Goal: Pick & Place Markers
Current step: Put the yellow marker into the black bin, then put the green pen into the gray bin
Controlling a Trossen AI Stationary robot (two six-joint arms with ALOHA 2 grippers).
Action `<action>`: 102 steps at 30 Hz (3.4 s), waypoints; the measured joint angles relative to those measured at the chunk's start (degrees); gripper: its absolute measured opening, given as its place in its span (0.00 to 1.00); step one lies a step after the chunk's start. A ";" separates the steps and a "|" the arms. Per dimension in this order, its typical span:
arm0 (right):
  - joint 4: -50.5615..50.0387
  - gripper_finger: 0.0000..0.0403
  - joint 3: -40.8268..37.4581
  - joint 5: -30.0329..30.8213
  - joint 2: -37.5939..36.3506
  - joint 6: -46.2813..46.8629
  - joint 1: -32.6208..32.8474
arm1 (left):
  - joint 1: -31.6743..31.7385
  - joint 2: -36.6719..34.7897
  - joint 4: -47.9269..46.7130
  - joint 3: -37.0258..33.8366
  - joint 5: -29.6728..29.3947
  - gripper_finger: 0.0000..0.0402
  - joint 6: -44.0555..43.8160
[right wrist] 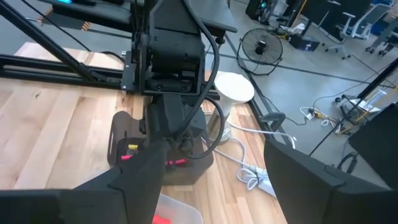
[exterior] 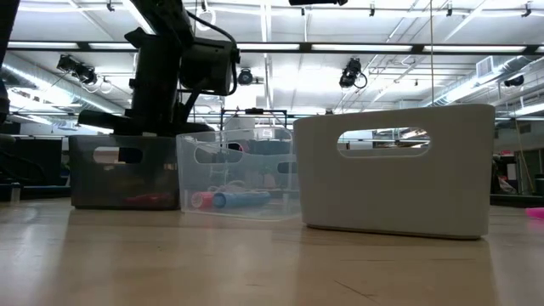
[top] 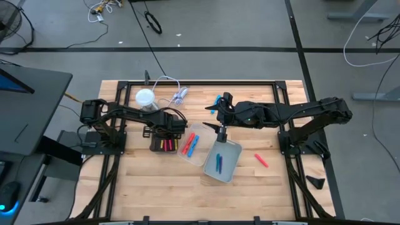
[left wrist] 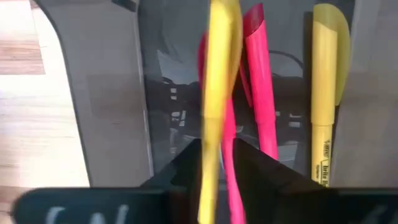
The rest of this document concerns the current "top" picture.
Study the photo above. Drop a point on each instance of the black desk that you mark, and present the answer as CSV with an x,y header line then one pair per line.
x,y
40,109

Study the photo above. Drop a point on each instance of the red marker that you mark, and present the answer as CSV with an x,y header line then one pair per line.
x,y
188,143

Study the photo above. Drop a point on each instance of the teal marker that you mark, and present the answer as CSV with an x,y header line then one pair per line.
x,y
217,162

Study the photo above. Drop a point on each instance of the black floor fan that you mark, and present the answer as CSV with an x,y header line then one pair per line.
x,y
9,15

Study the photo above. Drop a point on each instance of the dark grey translucent bin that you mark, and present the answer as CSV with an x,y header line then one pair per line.
x,y
156,148

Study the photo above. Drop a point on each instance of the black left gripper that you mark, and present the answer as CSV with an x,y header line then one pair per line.
x,y
170,126

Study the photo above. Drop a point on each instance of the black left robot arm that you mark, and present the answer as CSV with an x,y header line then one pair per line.
x,y
131,114

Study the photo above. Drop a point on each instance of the dark grey side desk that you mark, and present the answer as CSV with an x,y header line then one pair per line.
x,y
28,168

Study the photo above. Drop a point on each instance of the clear plastic bin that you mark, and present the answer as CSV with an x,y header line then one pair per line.
x,y
203,137

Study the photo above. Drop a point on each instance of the light grey plastic bin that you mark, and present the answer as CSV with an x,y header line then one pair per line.
x,y
229,156

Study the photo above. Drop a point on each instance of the grey desk foot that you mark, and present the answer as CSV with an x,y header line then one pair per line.
x,y
376,96
353,15

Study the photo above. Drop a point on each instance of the black aluminium table frame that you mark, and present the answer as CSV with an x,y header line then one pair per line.
x,y
203,83

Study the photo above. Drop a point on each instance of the monitor with blue screen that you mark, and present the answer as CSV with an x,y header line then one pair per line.
x,y
9,84

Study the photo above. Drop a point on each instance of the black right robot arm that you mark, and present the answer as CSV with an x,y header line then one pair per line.
x,y
312,109

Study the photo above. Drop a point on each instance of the black computer mouse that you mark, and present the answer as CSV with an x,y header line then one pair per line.
x,y
8,196

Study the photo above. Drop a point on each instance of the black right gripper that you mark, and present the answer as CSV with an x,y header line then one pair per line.
x,y
234,114

